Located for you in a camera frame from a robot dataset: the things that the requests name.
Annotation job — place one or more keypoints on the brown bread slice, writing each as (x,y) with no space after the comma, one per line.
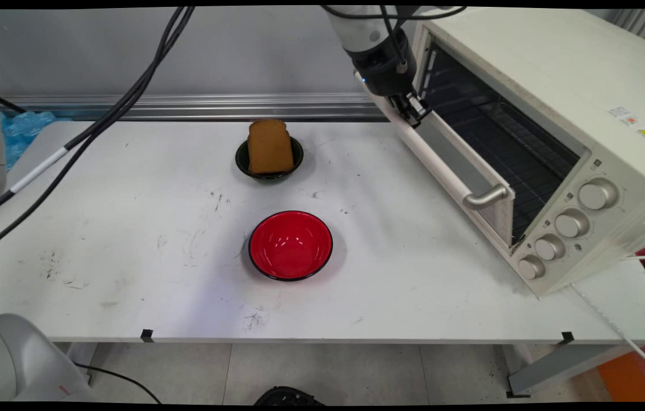
(270,148)

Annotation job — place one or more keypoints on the small silver oven knob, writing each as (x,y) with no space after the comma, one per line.
(531,267)

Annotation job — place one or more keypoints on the grey table leg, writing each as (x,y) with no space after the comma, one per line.
(80,359)

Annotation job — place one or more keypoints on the grey table brace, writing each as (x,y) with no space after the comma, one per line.
(562,365)

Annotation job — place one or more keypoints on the aluminium profile rail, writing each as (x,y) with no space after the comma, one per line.
(214,107)

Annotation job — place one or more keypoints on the cream toaster oven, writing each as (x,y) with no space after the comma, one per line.
(585,68)

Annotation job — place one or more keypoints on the black tape piece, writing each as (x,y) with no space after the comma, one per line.
(147,335)
(567,337)

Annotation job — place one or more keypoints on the blue plastic bubble wrap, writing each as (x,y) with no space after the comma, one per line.
(25,128)

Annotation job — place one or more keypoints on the grey ribbed panel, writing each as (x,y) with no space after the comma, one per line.
(636,23)

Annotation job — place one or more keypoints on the orange box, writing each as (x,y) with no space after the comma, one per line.
(625,377)

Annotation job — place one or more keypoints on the black round floor object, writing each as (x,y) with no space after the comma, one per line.
(288,396)

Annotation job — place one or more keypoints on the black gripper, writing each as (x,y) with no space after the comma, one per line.
(385,71)

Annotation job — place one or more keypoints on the cream glass oven door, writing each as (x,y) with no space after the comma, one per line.
(465,171)

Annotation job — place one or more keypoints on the red bowl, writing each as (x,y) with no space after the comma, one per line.
(291,245)

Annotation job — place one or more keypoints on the large silver oven knob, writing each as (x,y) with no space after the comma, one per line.
(597,194)

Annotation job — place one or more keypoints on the dark green bowl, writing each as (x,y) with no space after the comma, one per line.
(268,176)

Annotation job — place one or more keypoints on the white label sticker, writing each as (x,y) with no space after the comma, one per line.
(624,116)

